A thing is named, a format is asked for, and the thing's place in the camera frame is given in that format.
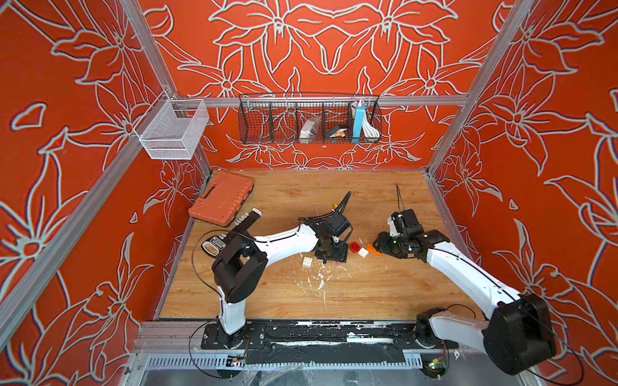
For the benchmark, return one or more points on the grey packet in basket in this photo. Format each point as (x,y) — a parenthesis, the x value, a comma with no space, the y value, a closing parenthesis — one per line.
(310,130)

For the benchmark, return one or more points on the white wire basket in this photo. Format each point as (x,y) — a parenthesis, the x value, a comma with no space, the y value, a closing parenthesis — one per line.
(174,130)

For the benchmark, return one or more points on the orange lego brick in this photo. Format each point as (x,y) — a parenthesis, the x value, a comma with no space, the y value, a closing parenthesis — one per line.
(373,251)

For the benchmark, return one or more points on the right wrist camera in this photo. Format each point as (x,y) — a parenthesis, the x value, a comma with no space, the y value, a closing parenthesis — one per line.
(404,224)

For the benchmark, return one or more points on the black item in basket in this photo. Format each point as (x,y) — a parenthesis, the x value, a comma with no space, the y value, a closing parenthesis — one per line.
(338,131)

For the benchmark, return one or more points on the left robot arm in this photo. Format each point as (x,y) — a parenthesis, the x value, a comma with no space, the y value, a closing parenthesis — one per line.
(239,266)

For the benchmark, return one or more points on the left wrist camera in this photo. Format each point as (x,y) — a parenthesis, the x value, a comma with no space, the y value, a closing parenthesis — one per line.
(336,224)

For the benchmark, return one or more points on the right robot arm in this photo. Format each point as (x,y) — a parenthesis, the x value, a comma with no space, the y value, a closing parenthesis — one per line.
(516,331)

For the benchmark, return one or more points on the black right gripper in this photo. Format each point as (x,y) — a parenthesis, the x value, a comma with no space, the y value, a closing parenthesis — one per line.
(381,244)

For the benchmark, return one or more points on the black wire basket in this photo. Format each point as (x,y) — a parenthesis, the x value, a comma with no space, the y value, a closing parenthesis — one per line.
(277,118)

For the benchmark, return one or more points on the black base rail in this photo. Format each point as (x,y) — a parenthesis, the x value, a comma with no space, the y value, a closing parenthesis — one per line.
(313,341)

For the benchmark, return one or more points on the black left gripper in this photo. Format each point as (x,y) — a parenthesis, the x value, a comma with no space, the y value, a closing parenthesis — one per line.
(342,255)

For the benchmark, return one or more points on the red lego brick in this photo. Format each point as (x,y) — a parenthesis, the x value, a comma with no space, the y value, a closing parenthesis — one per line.
(355,248)

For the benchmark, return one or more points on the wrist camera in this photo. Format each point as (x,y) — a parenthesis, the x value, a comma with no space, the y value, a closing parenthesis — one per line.
(404,224)
(336,224)

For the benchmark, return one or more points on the orange tool case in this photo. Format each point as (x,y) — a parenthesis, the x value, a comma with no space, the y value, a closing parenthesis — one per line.
(222,199)

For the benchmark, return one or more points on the black handheld tool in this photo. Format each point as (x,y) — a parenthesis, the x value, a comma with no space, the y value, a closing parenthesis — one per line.
(215,244)

